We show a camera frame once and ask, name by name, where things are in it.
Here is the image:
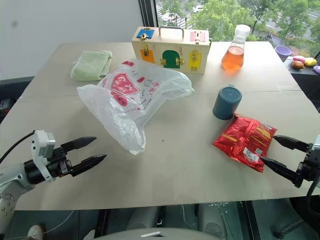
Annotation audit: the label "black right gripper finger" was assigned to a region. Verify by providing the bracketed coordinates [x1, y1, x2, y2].
[272, 135, 313, 153]
[260, 156, 307, 189]

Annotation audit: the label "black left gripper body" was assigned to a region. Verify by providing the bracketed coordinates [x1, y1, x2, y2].
[45, 146, 74, 179]

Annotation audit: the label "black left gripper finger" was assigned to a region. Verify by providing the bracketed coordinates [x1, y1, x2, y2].
[70, 153, 108, 178]
[60, 136, 98, 153]

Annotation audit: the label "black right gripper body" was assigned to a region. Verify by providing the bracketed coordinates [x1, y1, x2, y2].
[295, 142, 320, 183]

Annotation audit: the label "red snack bag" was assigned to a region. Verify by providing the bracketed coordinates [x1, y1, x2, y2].
[212, 113, 278, 174]

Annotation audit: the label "black side table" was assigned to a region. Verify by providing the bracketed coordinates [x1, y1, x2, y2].
[283, 56, 320, 113]

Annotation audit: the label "white plastic bag red print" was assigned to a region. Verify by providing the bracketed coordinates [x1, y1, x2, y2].
[76, 58, 196, 156]

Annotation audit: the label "dark teal cup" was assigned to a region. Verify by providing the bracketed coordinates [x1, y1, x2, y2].
[212, 84, 243, 121]

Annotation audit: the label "green folded towel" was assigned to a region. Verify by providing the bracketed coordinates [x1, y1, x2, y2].
[70, 50, 114, 82]

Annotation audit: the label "purple bowl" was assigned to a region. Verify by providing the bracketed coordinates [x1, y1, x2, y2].
[274, 45, 293, 62]

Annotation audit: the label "flask with orange liquid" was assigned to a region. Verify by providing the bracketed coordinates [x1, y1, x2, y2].
[221, 24, 251, 73]

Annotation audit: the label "wooden lock box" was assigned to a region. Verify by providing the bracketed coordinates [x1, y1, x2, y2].
[131, 25, 211, 75]

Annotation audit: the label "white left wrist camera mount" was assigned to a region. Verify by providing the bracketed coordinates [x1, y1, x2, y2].
[31, 129, 56, 183]

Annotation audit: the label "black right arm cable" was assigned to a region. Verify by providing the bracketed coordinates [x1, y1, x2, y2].
[305, 174, 320, 213]

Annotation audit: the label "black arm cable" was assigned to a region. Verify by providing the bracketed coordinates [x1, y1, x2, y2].
[0, 130, 36, 164]
[305, 174, 320, 213]

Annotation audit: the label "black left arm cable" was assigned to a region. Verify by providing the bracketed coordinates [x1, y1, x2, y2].
[0, 130, 36, 164]

